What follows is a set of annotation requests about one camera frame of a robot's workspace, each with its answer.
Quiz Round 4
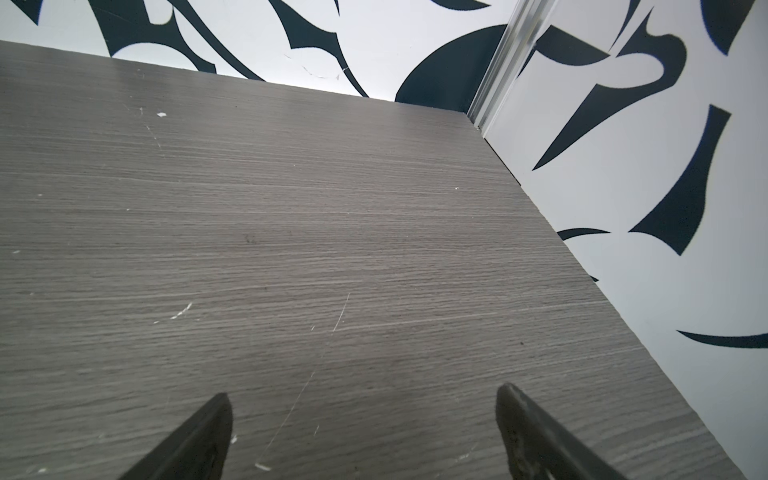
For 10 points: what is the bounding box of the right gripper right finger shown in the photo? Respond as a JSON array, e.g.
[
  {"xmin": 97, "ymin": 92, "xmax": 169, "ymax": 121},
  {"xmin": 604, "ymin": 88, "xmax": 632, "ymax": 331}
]
[{"xmin": 495, "ymin": 383, "xmax": 624, "ymax": 479}]

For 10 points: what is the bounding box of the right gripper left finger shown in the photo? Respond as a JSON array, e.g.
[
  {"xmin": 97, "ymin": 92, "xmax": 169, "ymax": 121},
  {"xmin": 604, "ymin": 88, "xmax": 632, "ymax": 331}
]
[{"xmin": 120, "ymin": 393, "xmax": 233, "ymax": 480}]

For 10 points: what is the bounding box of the aluminium corner post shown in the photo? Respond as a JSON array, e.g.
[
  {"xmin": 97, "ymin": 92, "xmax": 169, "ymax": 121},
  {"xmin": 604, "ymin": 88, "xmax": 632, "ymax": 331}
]
[{"xmin": 467, "ymin": 0, "xmax": 557, "ymax": 137}]

